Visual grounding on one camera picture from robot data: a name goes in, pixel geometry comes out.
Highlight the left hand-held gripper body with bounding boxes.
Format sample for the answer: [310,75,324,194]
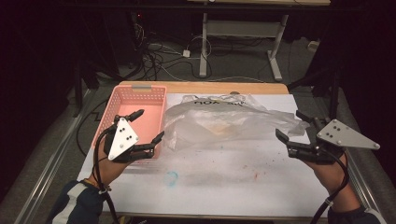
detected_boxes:
[104,115,156,164]

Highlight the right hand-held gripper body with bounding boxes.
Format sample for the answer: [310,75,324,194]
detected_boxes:
[287,117,381,165]

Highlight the pink perforated plastic basket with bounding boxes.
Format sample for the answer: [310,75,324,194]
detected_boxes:
[92,84,168,160]

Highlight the translucent white plastic bag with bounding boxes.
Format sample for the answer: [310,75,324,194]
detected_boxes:
[162,92,311,152]

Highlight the person's left hand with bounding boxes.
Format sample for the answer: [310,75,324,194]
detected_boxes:
[88,131,133,189]

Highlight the person's right hand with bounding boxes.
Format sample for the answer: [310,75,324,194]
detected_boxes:
[306,153,354,195]

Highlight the black stand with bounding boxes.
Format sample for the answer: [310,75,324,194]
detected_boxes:
[288,62,341,120]
[73,55,101,118]

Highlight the small beige box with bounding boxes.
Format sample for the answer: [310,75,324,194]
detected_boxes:
[306,40,321,52]

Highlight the white paper table sheet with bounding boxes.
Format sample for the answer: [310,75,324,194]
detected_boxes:
[77,92,331,218]

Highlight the metal floor rail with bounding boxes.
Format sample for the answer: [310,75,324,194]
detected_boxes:
[13,88,94,224]
[344,148,380,216]

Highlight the tangle of black floor cables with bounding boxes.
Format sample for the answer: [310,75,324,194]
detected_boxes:
[130,21,213,82]

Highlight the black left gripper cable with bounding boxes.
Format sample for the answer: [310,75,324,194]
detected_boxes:
[92,124,120,224]

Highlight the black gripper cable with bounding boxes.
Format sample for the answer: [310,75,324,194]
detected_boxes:
[309,148,350,224]
[92,124,120,224]

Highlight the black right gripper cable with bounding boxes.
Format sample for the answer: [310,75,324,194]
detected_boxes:
[309,148,350,224]

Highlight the white metal frame desk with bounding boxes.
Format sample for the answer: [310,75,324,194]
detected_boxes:
[186,0,332,82]

